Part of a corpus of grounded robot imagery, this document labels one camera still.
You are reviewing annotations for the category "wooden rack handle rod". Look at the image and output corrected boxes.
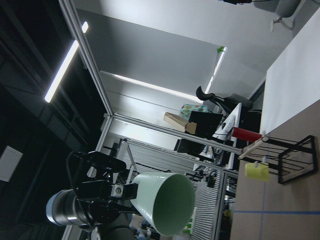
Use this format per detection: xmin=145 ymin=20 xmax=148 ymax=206
xmin=238 ymin=136 xmax=269 ymax=160

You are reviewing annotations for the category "black wire cup rack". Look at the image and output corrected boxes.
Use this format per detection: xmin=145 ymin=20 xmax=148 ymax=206
xmin=254 ymin=135 xmax=318 ymax=185

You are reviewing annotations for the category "aluminium frame post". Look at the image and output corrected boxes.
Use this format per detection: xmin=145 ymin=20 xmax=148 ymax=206
xmin=58 ymin=0 xmax=116 ymax=118

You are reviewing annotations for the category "light green cup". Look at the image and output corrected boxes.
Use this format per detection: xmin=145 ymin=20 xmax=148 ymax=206
xmin=131 ymin=172 xmax=196 ymax=237

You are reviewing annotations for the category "yellow cup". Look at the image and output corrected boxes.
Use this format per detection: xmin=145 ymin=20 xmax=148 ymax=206
xmin=244 ymin=162 xmax=270 ymax=182

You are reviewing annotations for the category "metal stand with green clip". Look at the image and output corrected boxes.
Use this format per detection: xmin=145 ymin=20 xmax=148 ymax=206
xmin=204 ymin=46 xmax=227 ymax=94

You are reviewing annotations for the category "red cylinder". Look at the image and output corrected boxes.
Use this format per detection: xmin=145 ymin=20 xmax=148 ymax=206
xmin=231 ymin=127 xmax=262 ymax=143

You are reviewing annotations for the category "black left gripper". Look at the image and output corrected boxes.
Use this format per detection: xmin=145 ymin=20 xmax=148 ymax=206
xmin=66 ymin=151 xmax=139 ymax=223

